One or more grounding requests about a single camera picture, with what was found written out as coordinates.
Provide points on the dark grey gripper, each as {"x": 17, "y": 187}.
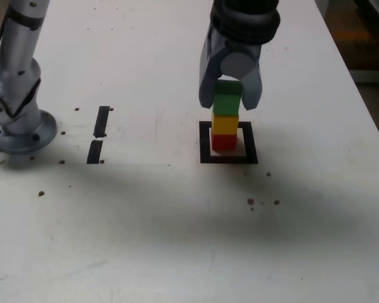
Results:
{"x": 237, "y": 45}

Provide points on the green cube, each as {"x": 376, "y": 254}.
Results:
{"x": 227, "y": 102}

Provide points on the yellow cube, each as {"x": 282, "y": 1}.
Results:
{"x": 225, "y": 124}

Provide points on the red cube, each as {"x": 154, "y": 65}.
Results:
{"x": 223, "y": 142}

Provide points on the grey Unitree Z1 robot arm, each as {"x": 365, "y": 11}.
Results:
{"x": 19, "y": 63}

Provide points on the black tape square outline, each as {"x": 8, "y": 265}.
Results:
{"x": 205, "y": 148}

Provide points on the black tape strip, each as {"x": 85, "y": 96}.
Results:
{"x": 101, "y": 121}

